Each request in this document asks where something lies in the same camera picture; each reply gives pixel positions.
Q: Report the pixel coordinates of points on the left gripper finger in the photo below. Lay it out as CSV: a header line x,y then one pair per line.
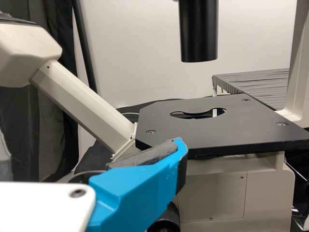
x,y
135,188

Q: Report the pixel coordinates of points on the cream microscope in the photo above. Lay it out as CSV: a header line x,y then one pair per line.
x,y
217,130

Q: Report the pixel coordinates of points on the black platform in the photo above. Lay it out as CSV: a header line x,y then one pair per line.
x,y
253,82

